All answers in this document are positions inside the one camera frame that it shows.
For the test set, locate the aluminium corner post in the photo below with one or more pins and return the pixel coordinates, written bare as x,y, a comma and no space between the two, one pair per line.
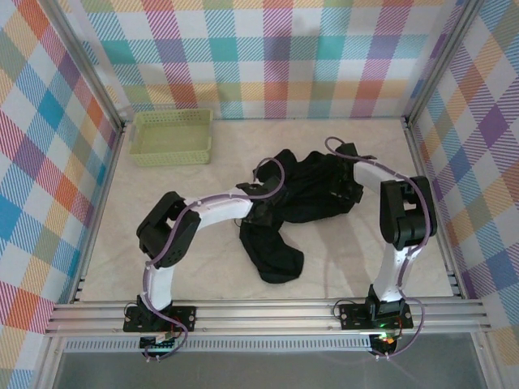
442,61
90,69

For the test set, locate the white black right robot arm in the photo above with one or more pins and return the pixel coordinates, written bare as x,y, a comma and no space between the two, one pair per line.
371,174

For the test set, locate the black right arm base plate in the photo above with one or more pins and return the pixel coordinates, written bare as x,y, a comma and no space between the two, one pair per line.
353,316

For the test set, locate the green plastic basket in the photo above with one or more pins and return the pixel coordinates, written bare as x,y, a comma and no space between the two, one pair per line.
170,138

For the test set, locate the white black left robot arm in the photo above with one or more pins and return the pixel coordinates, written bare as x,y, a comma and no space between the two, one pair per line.
223,208

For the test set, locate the aluminium table side rail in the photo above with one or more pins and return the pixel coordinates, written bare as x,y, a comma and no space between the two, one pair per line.
417,154
101,202

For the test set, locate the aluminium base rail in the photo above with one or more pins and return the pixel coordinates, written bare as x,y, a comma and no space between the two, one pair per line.
263,316

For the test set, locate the grey metal base panel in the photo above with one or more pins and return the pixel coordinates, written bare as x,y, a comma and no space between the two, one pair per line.
263,373

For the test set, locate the aluminium frame leg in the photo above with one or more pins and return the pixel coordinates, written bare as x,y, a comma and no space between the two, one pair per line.
492,364
48,364

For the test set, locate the black t-shirt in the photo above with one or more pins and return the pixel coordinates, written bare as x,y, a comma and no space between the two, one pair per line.
271,255

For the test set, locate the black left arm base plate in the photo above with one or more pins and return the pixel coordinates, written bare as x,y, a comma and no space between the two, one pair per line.
186,318

